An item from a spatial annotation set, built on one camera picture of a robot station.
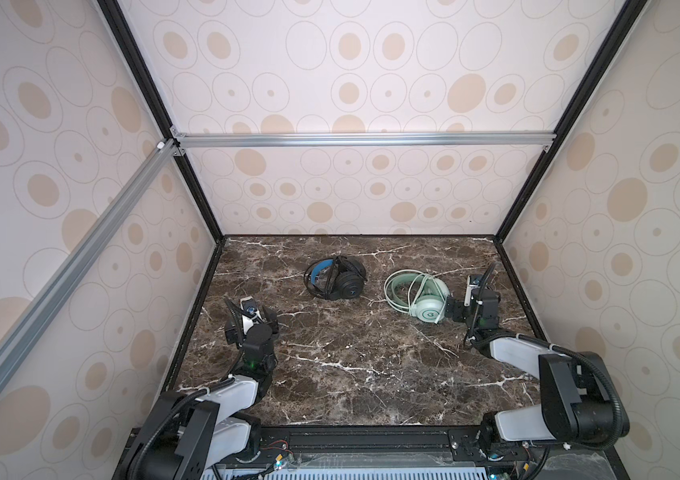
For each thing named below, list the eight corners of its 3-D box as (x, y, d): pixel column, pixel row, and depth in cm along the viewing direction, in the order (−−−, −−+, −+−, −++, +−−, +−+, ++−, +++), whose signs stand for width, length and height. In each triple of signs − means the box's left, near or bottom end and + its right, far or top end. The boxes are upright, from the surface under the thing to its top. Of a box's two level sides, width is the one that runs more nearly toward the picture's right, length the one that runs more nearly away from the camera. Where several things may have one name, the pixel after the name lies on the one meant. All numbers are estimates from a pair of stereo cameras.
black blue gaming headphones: (305, 302, 103) (302, 287, 96) (309, 267, 113) (306, 252, 106) (366, 302, 103) (368, 287, 96) (364, 267, 113) (366, 252, 106)
